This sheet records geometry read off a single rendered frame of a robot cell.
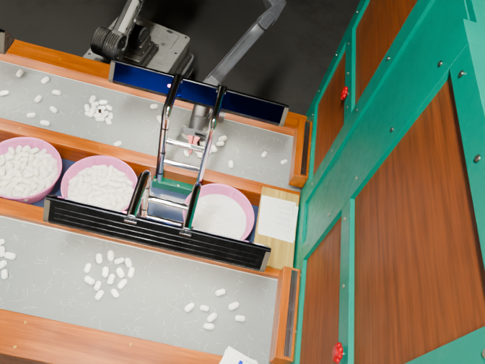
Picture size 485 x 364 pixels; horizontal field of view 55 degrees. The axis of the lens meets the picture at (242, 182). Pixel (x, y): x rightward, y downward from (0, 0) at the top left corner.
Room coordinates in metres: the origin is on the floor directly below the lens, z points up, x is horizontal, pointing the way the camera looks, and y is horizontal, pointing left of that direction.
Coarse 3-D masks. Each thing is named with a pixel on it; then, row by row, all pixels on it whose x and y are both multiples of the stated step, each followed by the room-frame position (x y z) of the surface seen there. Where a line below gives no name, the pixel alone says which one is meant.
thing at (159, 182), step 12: (168, 96) 1.02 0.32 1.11; (168, 108) 0.97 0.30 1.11; (216, 108) 1.04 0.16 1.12; (168, 120) 0.96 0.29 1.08; (216, 120) 1.00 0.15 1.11; (168, 132) 0.97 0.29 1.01; (180, 144) 0.97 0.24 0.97; (192, 144) 0.98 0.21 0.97; (204, 144) 0.98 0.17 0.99; (204, 156) 0.98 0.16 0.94; (156, 168) 0.96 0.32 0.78; (192, 168) 0.98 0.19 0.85; (204, 168) 0.98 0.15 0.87; (156, 180) 0.96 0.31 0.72; (168, 180) 0.98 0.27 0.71; (180, 192) 0.96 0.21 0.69
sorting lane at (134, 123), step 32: (0, 64) 1.20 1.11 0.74; (0, 96) 1.05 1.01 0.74; (32, 96) 1.11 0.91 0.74; (64, 96) 1.16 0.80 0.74; (96, 96) 1.22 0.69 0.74; (128, 96) 1.29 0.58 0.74; (64, 128) 1.02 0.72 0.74; (96, 128) 1.07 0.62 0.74; (128, 128) 1.13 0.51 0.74; (224, 128) 1.31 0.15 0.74; (256, 128) 1.38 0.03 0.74; (192, 160) 1.09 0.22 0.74; (224, 160) 1.15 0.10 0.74; (256, 160) 1.21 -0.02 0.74; (288, 160) 1.27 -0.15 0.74
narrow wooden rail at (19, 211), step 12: (0, 204) 0.62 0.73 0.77; (12, 204) 0.63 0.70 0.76; (24, 204) 0.65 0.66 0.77; (12, 216) 0.60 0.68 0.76; (24, 216) 0.61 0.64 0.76; (36, 216) 0.62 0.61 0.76; (60, 228) 0.62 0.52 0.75; (120, 240) 0.65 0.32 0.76; (168, 252) 0.68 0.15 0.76; (216, 264) 0.70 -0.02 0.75; (228, 264) 0.71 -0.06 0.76; (264, 276) 0.73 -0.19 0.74; (276, 276) 0.73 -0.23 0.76
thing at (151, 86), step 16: (112, 64) 1.08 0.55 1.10; (128, 64) 1.10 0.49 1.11; (112, 80) 1.05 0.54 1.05; (128, 80) 1.07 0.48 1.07; (144, 80) 1.08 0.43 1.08; (160, 80) 1.10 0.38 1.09; (192, 80) 1.13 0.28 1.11; (176, 96) 1.09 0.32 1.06; (192, 96) 1.10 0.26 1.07; (208, 96) 1.12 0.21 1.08; (224, 96) 1.13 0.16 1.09; (240, 96) 1.15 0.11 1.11; (224, 112) 1.11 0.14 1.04; (240, 112) 1.12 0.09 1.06; (256, 112) 1.14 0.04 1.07; (272, 112) 1.15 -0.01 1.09
